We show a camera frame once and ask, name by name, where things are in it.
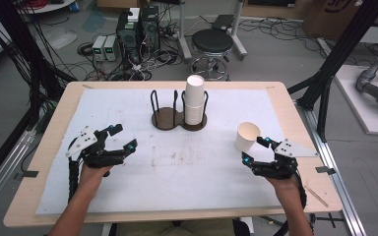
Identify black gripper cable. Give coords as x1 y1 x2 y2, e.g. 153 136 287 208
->
66 156 82 205
294 172 309 210

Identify cardboard box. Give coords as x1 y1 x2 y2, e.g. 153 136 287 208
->
303 0 362 41

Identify grey power supply unit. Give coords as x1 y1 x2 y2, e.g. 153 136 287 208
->
92 34 107 62
103 34 121 62

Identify light wooden table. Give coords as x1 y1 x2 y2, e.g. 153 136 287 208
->
3 81 344 228

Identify black metal frame post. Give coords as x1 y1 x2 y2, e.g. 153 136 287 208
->
0 0 77 132
287 0 378 143

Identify person's right hand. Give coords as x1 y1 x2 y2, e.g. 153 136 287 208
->
265 175 305 202

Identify single white paper cup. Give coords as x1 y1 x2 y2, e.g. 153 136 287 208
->
234 121 262 153

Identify white foam mat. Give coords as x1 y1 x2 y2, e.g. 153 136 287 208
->
34 88 288 216

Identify dark wooden wire cup holder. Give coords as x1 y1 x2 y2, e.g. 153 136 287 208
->
150 88 210 132

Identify stack of white paper cups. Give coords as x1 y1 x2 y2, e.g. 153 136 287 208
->
183 74 208 126

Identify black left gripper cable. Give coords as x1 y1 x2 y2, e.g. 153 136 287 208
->
66 156 82 205

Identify black floor cables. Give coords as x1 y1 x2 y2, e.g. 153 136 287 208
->
238 17 320 51

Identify person's khaki trousers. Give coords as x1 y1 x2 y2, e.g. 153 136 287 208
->
113 218 236 236

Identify aluminium rail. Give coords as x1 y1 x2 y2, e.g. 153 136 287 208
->
294 100 369 236
0 129 37 221

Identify person's left hand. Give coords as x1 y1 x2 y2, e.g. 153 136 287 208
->
78 163 114 199

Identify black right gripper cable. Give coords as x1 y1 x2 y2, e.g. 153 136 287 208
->
294 172 309 210

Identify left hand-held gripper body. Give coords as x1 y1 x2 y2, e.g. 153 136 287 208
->
66 126 126 170

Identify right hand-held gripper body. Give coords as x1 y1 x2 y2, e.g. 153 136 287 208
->
250 138 320 181

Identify black round stool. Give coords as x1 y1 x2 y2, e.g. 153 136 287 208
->
190 29 234 82

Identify white floor platform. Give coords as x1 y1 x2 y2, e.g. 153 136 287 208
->
334 64 378 136

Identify white metal stand leg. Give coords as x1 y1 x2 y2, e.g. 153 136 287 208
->
230 0 249 61
176 0 193 62

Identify black computer tower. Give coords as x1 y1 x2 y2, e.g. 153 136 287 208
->
115 11 142 61
140 5 161 52

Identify thin wooden stick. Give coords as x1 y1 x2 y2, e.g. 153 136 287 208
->
306 186 330 208

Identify tangle of floor cables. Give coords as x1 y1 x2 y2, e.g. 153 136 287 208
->
75 41 185 83

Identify black flat device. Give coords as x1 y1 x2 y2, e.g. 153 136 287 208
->
211 14 234 31

